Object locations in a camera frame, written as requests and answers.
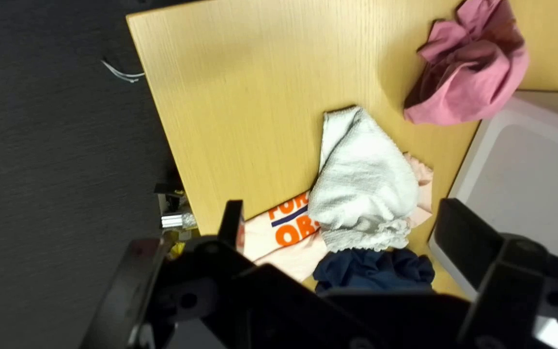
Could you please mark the pink cloth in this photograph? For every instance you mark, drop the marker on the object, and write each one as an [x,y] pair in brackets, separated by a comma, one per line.
[474,78]

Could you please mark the peach shirt with orange print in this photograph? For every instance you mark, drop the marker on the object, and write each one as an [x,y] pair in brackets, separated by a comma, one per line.
[286,235]

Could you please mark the navy blue cloth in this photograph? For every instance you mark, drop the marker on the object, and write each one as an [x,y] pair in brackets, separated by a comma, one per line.
[369,268]

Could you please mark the white towel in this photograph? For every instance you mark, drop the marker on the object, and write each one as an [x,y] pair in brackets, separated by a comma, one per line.
[363,186]

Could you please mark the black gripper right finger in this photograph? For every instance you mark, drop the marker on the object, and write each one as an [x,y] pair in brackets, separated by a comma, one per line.
[466,248]

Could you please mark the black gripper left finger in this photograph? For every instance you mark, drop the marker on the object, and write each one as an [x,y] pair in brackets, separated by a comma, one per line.
[231,223]

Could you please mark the metal tube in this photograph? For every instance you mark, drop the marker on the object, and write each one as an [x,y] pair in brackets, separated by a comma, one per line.
[179,219]

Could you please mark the white box appliance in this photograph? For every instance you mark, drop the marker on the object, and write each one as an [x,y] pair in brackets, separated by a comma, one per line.
[524,181]

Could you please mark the white scrap on carpet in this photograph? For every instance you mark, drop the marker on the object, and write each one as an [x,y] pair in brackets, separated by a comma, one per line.
[123,72]

